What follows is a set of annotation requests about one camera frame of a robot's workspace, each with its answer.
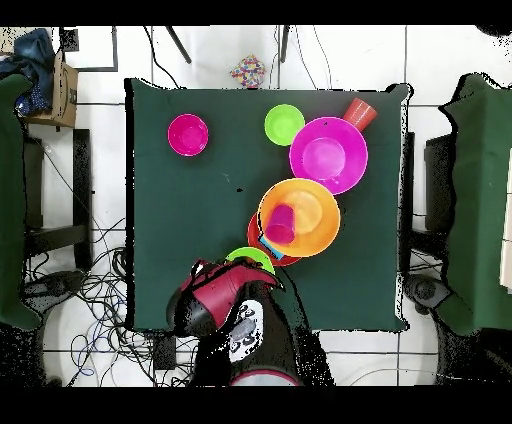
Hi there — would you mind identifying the blue cup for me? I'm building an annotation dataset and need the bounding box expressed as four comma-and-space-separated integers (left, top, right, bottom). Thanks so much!
258, 234, 286, 260

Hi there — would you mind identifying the thin black square frame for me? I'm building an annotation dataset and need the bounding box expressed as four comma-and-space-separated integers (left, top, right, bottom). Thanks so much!
59, 25, 119, 73

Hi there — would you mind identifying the colourful patterned box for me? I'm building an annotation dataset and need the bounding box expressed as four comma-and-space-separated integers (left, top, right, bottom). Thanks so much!
229, 54, 267, 89

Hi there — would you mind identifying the large orange bowl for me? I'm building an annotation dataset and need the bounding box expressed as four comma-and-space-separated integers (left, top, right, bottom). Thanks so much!
257, 177, 342, 259

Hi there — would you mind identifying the small pink bowl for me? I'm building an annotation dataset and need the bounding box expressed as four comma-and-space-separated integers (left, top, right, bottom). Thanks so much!
166, 113, 210, 158

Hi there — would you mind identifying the blue cloth bundle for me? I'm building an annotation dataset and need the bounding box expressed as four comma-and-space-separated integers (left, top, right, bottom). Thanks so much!
0, 27, 57, 115

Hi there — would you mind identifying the green cloth covered side table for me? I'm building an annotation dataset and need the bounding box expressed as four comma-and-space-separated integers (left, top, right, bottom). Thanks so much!
437, 72, 512, 336
0, 73, 43, 332

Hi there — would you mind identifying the brown cardboard box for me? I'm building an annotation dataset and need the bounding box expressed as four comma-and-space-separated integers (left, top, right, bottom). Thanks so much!
21, 51, 80, 129

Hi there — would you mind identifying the purple cup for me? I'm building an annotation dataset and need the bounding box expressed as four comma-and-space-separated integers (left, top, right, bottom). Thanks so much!
264, 203, 297, 246

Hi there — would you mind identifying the large pink bowl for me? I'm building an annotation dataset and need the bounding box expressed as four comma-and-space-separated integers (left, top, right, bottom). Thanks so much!
288, 116, 370, 196

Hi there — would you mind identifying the red-orange cup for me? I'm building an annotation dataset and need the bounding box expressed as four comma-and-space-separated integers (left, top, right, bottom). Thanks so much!
342, 97, 378, 132

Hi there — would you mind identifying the dark green table cloth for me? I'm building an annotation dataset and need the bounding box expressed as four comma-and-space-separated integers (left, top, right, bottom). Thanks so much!
124, 77, 413, 333

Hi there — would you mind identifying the blue cable loop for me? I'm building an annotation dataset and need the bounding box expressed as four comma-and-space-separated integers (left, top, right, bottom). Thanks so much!
70, 334, 98, 378

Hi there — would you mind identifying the black pedestal leg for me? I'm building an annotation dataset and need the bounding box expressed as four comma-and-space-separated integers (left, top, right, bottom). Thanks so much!
403, 273, 453, 317
19, 269, 87, 317

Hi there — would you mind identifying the red-orange bowl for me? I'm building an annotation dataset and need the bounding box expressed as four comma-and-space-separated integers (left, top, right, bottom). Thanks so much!
246, 211, 303, 268

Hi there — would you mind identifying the small green bowl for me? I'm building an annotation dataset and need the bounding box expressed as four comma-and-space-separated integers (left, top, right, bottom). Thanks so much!
263, 103, 306, 148

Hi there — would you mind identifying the black power strip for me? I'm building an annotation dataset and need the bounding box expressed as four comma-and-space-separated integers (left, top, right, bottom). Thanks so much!
153, 331, 177, 371

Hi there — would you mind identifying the large green bowl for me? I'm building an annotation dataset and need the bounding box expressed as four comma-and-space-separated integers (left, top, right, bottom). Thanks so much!
224, 246, 277, 276

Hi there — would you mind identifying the tangle of black cables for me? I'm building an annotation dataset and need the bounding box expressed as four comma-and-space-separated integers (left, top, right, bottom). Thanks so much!
23, 217, 201, 387

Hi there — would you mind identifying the black metal frame stand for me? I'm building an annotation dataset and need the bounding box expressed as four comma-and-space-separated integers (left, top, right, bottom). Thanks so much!
399, 131, 457, 277
23, 128, 94, 273

